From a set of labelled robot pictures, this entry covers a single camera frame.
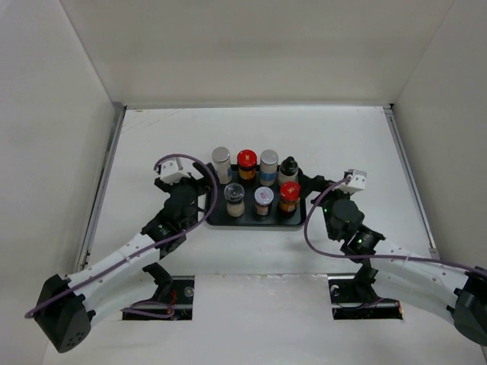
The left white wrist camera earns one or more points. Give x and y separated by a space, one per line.
171 171

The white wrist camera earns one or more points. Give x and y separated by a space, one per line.
171 171
355 181

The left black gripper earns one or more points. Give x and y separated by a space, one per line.
207 179

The black cap white bottle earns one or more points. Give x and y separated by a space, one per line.
288 171

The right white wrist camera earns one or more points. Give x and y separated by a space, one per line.
355 181

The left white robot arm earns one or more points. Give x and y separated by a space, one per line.
68 307

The red lid jar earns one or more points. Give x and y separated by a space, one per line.
246 162
289 197

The white lid spice jar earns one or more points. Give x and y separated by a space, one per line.
263 201

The silver lid blue jar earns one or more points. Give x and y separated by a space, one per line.
222 163

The grey lid salt shaker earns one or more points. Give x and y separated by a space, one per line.
234 195

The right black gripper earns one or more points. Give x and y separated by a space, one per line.
316 183

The black plastic tray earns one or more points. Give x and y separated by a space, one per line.
275 218

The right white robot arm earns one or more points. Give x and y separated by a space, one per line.
452 291

